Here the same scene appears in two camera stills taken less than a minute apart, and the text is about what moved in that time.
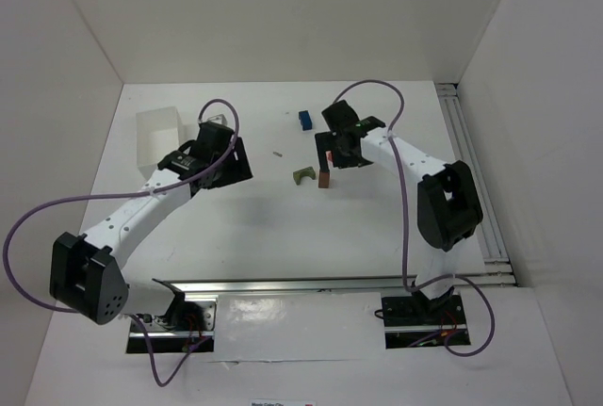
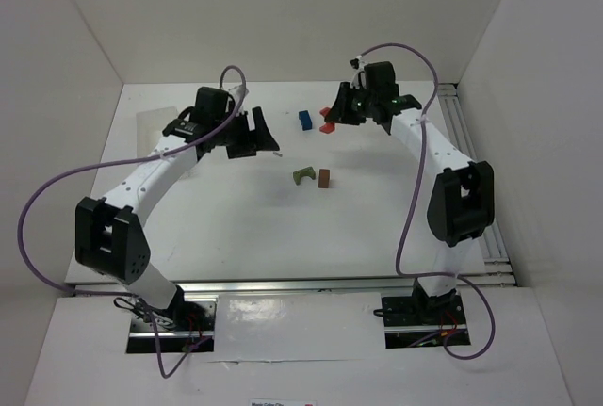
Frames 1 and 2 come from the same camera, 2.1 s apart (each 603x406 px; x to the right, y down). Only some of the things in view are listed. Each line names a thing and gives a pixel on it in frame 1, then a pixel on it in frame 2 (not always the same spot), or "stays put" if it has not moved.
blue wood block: x=305 y=120 stays put
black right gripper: x=331 y=143 → x=349 y=107
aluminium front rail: x=322 y=284 stays put
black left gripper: x=236 y=163 → x=246 y=133
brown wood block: x=323 y=179 stays put
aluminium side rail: x=498 y=271 stays put
